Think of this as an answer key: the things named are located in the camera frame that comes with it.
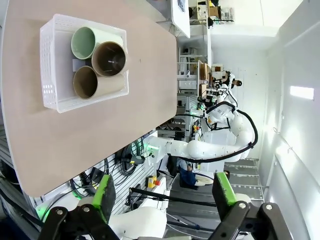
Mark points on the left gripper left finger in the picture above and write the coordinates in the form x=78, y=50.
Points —
x=106, y=197

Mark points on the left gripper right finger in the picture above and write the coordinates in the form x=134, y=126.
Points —
x=222, y=195

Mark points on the brown cardboard tube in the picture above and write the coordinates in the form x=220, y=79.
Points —
x=110, y=85

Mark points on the white perforated plastic basket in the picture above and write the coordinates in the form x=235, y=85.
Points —
x=50, y=75

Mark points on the dark brown cup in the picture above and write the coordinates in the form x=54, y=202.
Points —
x=110, y=58

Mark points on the pale green cup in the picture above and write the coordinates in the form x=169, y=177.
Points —
x=82, y=42

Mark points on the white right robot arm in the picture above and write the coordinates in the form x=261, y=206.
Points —
x=212, y=147

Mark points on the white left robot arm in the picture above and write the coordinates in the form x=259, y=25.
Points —
x=140, y=222

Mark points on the seated person in blue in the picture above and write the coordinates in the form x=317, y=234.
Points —
x=187, y=175

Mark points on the gray handheld enabling device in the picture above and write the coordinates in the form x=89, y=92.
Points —
x=135, y=160

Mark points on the yellow emergency stop button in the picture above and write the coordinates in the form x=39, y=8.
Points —
x=151, y=181

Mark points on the white humanoid robot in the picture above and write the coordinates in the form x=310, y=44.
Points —
x=226, y=87

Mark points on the metal shelf rack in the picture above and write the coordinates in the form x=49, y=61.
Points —
x=192, y=75

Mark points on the white desk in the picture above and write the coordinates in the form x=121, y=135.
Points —
x=181, y=17

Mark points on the slotted metal base plate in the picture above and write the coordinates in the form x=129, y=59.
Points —
x=140, y=172

